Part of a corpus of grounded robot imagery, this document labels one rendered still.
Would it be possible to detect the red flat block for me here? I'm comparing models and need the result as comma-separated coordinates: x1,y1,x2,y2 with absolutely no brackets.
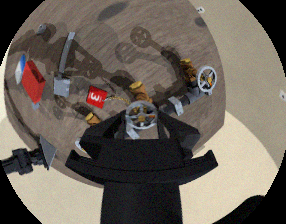
22,60,46,104

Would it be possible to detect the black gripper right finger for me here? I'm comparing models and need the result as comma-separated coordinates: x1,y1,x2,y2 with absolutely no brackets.
157,109,201,151

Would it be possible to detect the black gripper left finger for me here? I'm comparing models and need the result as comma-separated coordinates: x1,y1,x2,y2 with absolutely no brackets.
83,109,127,139

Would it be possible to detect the red square tag with gold chain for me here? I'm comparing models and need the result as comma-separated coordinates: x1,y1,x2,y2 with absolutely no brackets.
87,86,140,114

